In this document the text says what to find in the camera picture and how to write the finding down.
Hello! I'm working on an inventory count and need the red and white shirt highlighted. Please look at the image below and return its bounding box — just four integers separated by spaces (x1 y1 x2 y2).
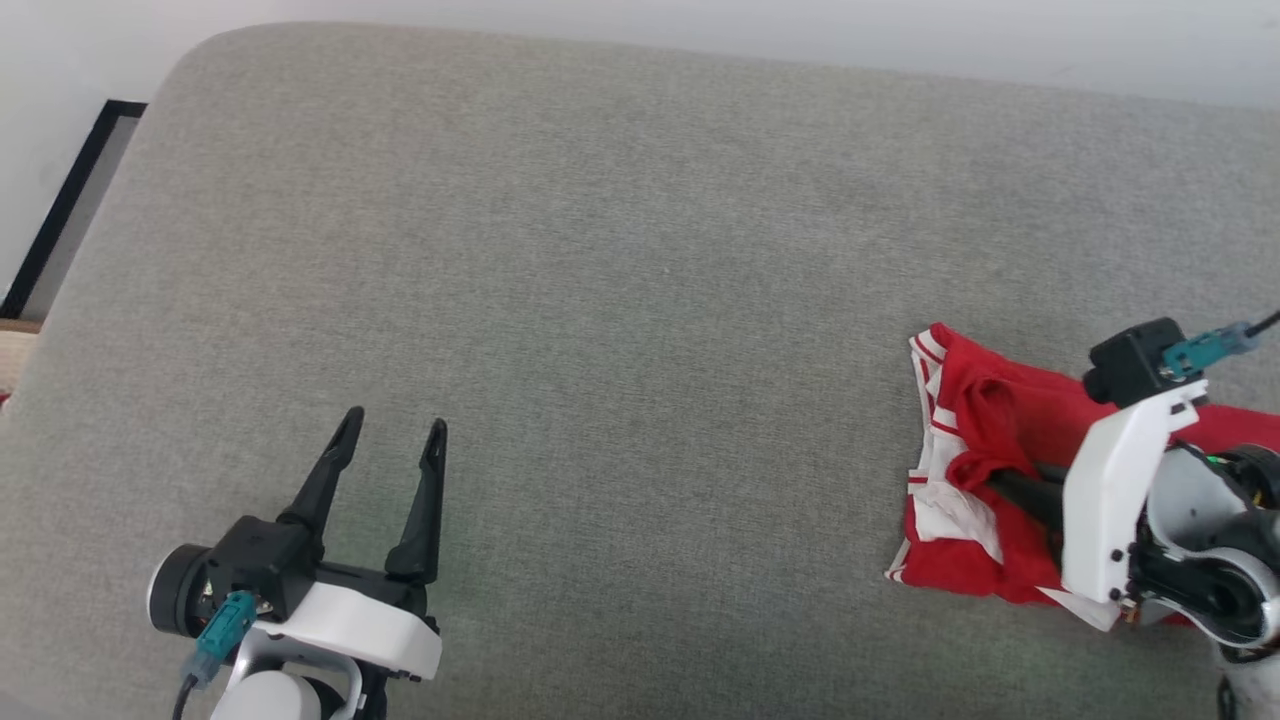
885 322 1280 629

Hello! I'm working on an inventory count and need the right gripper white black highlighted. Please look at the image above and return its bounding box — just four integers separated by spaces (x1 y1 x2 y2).
985 380 1209 607

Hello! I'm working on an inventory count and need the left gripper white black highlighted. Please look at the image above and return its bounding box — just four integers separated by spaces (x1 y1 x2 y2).
250 405 448 684

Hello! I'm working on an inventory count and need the left teal plug camera cable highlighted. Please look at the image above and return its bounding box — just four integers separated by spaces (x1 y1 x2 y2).
172 590 258 720

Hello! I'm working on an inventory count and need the right teal plug camera cable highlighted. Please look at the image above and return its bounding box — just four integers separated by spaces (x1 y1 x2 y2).
1162 310 1280 379

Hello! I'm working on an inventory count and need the black baseboard strip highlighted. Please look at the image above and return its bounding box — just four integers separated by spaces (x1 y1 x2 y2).
0 100 149 321

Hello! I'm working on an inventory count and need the teal plug camera cable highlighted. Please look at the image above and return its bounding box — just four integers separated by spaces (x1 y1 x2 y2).
172 590 258 720
1162 310 1280 379

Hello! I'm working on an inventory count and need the grey fabric sofa cushion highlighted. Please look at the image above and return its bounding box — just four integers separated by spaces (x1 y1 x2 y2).
0 22 1280 720

